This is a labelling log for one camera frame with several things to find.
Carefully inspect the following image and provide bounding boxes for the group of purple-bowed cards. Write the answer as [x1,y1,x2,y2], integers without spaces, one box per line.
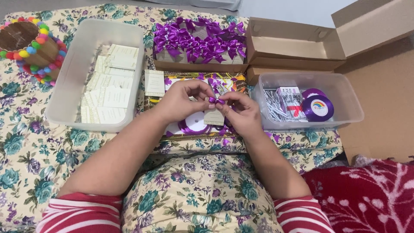
[153,16,247,65]

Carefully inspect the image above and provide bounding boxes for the loose cream card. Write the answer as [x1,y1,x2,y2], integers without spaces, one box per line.
[144,69,165,98]

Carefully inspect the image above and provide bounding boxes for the wooden basket with colourful pompoms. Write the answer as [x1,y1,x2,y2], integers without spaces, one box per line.
[0,17,68,87]

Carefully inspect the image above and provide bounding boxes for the clear plastic storage container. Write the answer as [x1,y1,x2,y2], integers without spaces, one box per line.
[251,72,365,132]

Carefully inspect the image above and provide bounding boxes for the red striped sleeve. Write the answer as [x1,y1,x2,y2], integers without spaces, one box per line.
[273,195,334,233]
[36,192,124,233]

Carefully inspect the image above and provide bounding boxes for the floral pillow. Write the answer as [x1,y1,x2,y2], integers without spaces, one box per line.
[121,154,284,233]

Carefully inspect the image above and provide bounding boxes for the purple ribbon roll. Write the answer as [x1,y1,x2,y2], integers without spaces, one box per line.
[301,88,327,101]

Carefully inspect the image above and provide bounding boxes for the heap of purple ribbon pieces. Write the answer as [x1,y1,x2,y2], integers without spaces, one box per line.
[197,73,231,95]

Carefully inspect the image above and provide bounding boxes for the shallow brown cardboard tray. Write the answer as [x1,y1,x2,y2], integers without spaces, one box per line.
[152,19,249,74]

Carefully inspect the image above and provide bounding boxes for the clear plastic tub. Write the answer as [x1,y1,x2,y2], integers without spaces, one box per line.
[45,19,145,132]

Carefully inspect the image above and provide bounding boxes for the floral bed sheet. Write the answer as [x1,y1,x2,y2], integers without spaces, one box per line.
[0,3,344,233]

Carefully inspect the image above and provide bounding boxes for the person's left hand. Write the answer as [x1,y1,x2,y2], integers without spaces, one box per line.
[160,79,215,125]

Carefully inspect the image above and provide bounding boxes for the pile of silver twist ties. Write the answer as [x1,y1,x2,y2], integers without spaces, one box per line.
[263,88,308,123]

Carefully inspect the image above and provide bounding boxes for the red striped right sleeve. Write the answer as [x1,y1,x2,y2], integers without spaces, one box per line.
[273,195,334,233]

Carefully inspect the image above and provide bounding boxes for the large brown cardboard sheet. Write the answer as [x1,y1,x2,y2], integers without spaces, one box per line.
[335,32,414,164]

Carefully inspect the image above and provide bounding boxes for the colourful patterned board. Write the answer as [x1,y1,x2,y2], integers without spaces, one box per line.
[144,72,250,140]

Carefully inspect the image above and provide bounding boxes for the red striped left sleeve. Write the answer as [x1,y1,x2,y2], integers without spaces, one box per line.
[36,192,124,233]

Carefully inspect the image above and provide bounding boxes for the purple ribbon roll rainbow label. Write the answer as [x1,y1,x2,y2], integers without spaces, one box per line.
[301,95,335,122]

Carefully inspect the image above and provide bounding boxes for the person's right hand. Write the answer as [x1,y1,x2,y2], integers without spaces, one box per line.
[216,91,266,140]

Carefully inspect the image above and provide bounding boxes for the white spool of purple ribbon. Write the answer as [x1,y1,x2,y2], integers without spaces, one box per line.
[177,112,212,135]

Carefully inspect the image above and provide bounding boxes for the pile of cream cards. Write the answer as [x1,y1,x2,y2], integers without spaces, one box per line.
[80,44,140,124]

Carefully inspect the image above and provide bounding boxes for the twist tie packet red bow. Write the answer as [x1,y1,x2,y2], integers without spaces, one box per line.
[276,86,305,119]

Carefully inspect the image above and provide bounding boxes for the cream printed tag card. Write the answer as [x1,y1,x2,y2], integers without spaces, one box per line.
[204,97,227,126]

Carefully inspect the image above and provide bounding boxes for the open brown cardboard box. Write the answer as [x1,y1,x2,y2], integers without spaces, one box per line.
[246,0,414,86]

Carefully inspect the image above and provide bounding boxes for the red white-patterned blanket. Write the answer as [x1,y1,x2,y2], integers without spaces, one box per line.
[301,157,414,233]

